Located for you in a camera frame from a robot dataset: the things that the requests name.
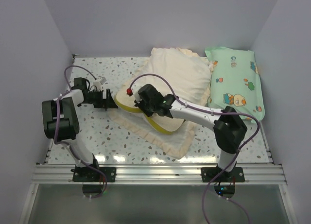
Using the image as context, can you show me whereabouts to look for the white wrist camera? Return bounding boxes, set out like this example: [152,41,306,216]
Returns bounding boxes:
[93,77,106,89]
[126,88,141,103]

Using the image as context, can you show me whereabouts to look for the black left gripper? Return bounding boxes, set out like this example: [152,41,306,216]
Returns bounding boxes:
[82,89,118,109]

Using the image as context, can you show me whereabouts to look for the cream yellow dotted pillow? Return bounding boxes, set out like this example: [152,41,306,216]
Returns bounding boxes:
[114,88,184,135]

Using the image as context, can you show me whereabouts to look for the aluminium front rail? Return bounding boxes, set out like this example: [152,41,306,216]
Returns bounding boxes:
[31,163,287,185]

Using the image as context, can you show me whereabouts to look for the green cartoon print pillow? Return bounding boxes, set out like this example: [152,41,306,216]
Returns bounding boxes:
[205,47,265,121]

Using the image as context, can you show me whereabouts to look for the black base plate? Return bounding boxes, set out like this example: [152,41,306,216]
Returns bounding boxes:
[70,167,117,182]
[201,167,245,183]

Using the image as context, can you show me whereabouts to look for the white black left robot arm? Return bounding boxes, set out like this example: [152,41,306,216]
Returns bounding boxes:
[41,78,118,182]

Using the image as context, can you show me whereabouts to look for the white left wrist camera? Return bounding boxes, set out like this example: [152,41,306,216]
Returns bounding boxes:
[93,77,106,89]

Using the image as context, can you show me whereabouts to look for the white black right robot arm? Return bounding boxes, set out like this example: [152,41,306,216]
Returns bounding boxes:
[133,84,247,182]

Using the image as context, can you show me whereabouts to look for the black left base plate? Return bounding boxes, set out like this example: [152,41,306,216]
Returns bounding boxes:
[70,167,117,182]

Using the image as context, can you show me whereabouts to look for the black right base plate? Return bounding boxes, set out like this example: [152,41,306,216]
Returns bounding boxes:
[201,167,245,183]

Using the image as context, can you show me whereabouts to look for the white pillowcase with cream ruffle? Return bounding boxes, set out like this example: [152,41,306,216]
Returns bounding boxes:
[108,48,211,159]

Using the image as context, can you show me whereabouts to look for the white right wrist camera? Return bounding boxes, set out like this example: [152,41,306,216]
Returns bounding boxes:
[126,88,141,103]

